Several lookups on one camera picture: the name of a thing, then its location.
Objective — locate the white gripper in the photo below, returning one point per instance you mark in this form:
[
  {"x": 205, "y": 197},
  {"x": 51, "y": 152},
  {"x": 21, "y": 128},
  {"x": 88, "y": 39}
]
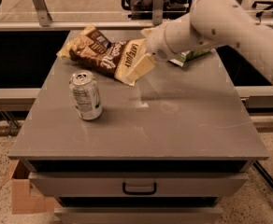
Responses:
[{"x": 156, "y": 43}]

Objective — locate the brown and yellow chip bag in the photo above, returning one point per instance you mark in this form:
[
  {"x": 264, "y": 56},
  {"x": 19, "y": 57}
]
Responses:
[{"x": 96, "y": 51}]

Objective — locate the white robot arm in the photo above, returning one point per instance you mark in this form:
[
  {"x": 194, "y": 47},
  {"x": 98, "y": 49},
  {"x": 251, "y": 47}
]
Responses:
[{"x": 209, "y": 24}]

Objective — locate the green chip bag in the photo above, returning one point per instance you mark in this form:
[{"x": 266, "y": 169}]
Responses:
[{"x": 186, "y": 56}]

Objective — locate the silver soda can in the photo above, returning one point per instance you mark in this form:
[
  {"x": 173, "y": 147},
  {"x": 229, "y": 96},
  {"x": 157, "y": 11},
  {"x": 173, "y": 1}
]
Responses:
[{"x": 85, "y": 92}]

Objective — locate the grey drawer cabinet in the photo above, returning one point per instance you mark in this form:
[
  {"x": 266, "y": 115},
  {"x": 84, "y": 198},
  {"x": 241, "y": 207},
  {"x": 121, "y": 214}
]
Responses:
[{"x": 173, "y": 120}]

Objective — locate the upper grey drawer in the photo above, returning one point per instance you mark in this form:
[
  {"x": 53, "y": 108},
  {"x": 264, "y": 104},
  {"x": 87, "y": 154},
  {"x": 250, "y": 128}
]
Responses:
[{"x": 91, "y": 184}]

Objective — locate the grey drawer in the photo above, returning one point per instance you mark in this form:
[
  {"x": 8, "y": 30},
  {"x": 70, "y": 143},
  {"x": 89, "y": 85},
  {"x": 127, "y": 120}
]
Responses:
[
  {"x": 91, "y": 184},
  {"x": 150, "y": 215}
]

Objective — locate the metal glass railing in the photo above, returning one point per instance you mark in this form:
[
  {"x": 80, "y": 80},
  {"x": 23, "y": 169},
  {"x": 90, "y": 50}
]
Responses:
[{"x": 31, "y": 15}]

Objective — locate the lower grey drawer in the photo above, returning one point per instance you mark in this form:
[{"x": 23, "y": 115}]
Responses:
[{"x": 150, "y": 215}]

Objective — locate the cardboard box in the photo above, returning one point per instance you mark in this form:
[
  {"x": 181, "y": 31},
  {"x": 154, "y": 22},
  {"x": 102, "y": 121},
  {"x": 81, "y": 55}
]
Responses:
[{"x": 25, "y": 196}]

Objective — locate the black drawer handle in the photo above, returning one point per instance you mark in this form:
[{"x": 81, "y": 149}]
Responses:
[{"x": 150, "y": 189}]

